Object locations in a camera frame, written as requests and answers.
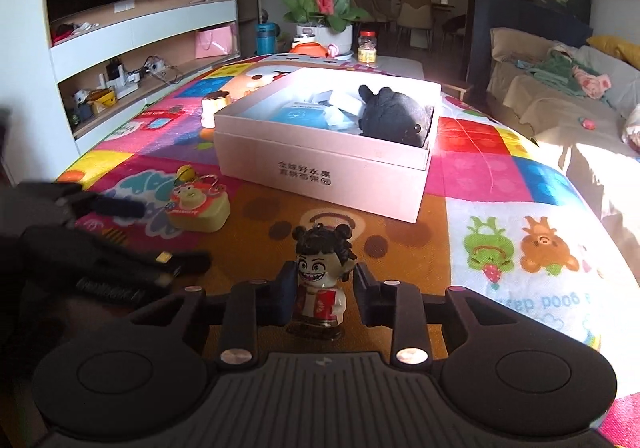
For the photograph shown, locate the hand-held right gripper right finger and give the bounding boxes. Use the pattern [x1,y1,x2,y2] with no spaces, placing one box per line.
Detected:
[352,262,526,369]

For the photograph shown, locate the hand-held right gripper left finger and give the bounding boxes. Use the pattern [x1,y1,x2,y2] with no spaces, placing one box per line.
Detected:
[127,260,299,369]

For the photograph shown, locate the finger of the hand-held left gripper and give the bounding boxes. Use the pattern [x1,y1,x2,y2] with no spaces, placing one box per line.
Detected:
[54,187,149,229]
[20,226,213,289]

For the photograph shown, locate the black-haired doll figurine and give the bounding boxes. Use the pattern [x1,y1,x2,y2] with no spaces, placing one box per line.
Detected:
[286,223,358,341]

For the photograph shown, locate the yellow keychain toy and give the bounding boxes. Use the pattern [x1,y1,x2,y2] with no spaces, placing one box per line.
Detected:
[167,165,232,233]

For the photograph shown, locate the white cardboard box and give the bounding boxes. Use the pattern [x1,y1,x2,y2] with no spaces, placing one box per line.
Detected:
[214,66,443,223]

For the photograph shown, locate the blue tissue pack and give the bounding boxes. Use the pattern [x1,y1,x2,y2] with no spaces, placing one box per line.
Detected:
[272,90,363,133]

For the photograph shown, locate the black plush toy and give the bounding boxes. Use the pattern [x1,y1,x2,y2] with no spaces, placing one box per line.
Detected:
[357,84,436,149]

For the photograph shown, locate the yellow box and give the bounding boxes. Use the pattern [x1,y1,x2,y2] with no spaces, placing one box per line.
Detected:
[87,90,118,116]

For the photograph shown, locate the white charging device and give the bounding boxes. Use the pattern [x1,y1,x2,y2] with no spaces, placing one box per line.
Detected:
[102,58,138,98]

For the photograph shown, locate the white television shelf unit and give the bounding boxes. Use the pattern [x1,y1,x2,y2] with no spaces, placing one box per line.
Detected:
[47,0,241,141]

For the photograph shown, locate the colourful printed play mat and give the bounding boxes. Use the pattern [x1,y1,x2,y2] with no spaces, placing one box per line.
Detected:
[55,52,640,448]

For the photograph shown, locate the pink gift bag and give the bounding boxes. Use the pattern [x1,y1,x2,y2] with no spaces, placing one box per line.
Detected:
[195,24,236,59]

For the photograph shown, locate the blue thermos bottle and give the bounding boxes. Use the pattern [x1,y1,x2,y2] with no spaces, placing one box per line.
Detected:
[256,22,281,56]

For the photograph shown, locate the orange round bowl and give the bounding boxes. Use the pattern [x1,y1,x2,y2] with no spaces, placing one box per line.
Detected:
[289,42,341,59]

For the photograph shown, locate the red-lidded clear jar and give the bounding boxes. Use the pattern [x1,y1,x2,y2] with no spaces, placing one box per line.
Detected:
[356,30,379,64]

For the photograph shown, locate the dark chair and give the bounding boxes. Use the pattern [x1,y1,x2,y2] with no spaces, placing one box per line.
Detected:
[442,14,468,48]

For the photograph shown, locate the beige dining chair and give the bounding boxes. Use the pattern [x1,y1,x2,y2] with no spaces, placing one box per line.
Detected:
[397,0,436,51]

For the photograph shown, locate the potted purple orchid plant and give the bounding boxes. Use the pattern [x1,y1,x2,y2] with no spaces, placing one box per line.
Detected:
[277,0,371,56]

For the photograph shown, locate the green clothes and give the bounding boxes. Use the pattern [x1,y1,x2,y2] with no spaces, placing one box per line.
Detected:
[525,50,583,93]

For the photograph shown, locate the beige cushion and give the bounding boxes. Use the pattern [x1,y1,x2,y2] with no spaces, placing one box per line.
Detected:
[489,26,556,62]

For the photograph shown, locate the pink cloth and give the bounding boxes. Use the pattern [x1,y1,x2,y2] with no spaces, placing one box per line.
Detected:
[571,65,613,98]

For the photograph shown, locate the pink floral clothes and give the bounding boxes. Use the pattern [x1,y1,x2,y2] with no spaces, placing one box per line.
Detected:
[620,102,640,153]

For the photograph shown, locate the yellow pillow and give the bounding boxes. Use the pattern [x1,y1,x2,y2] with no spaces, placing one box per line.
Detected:
[585,34,640,71]

